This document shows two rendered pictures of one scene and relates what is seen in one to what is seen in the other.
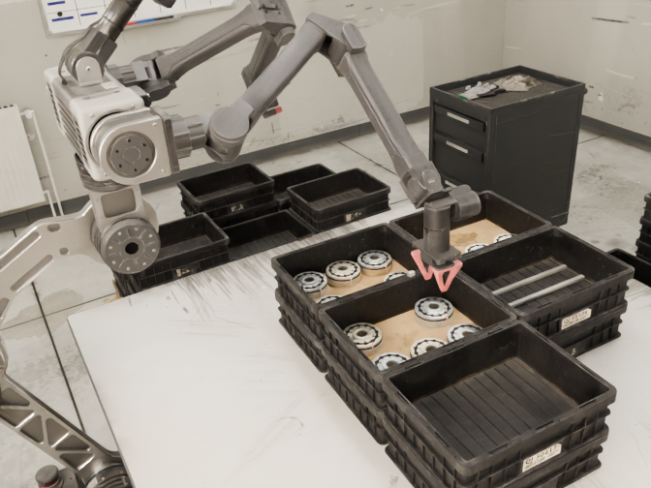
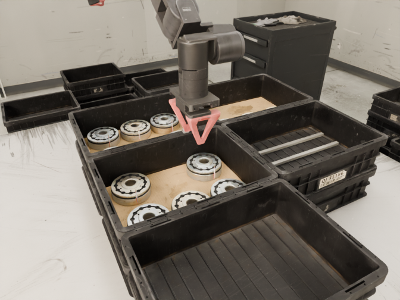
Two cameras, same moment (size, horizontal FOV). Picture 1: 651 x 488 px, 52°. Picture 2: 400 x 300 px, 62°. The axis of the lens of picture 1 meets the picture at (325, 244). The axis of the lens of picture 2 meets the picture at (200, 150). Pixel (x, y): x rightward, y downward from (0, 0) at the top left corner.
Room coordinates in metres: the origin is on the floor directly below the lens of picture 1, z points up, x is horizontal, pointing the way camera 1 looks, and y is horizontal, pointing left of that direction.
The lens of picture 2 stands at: (0.67, -0.24, 1.41)
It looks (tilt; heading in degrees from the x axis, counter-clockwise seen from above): 33 degrees down; 358
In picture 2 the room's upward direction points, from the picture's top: straight up
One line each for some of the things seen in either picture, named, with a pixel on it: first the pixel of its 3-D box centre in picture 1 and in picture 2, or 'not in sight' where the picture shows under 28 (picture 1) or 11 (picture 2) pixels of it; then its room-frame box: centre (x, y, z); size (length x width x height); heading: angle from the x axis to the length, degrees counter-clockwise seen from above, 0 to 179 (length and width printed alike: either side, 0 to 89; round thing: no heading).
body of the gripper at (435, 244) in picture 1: (436, 239); (193, 84); (1.28, -0.25, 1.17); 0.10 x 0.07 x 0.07; 25
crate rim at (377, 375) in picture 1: (415, 317); (180, 170); (1.35, -0.21, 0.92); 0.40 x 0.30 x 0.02; 116
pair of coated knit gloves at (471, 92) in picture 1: (477, 89); (264, 21); (3.24, -0.80, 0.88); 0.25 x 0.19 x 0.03; 118
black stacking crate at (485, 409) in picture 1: (494, 406); (245, 273); (1.08, -0.34, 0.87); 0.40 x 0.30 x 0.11; 116
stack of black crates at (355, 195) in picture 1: (340, 229); (168, 109); (2.83, -0.08, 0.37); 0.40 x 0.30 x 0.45; 118
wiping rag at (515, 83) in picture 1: (517, 81); (291, 19); (3.32, -1.02, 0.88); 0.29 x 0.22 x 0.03; 118
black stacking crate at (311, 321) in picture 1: (356, 279); (141, 134); (1.62, -0.08, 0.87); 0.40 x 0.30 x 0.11; 116
